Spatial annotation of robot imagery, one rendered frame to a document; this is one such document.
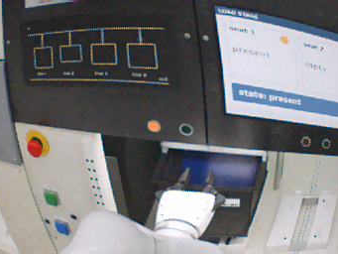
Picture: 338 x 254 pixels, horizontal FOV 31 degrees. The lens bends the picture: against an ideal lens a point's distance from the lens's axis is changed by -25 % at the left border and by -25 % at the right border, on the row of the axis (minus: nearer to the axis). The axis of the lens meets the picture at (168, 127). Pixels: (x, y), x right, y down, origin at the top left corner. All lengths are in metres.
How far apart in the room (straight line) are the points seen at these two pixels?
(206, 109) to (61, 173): 0.34
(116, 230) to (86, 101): 0.37
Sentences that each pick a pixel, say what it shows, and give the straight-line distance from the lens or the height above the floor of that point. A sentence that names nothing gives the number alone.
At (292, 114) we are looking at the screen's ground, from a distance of 1.16.
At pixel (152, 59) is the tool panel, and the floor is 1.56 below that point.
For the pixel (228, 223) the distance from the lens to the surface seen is 1.65.
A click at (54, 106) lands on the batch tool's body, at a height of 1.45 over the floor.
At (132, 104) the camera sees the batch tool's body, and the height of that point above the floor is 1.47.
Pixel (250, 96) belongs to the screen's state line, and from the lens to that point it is 1.15.
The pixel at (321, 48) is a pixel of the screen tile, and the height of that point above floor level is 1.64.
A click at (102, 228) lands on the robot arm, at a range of 0.93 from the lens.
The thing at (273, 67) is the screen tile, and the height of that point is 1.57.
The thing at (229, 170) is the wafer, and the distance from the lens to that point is 1.73.
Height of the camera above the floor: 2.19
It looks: 38 degrees down
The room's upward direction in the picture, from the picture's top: 6 degrees counter-clockwise
